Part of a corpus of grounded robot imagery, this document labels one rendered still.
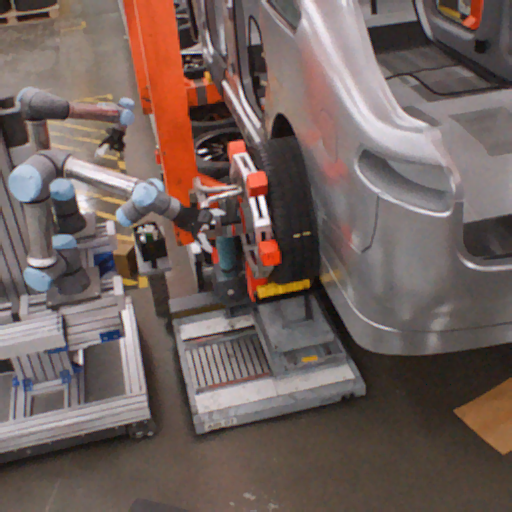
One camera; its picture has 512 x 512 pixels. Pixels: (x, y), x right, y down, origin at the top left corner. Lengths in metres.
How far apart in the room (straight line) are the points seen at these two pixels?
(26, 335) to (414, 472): 1.72
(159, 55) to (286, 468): 1.91
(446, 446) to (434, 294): 1.16
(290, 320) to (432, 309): 1.31
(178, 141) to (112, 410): 1.29
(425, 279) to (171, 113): 1.59
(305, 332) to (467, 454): 0.93
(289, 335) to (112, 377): 0.88
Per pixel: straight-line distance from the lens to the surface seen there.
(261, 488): 3.05
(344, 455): 3.14
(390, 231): 2.09
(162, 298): 3.91
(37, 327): 2.88
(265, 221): 2.82
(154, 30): 3.13
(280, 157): 2.89
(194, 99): 5.31
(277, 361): 3.35
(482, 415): 3.35
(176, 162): 3.35
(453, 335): 2.40
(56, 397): 3.34
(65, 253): 2.76
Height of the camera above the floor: 2.43
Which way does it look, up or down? 33 degrees down
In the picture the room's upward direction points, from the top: 6 degrees counter-clockwise
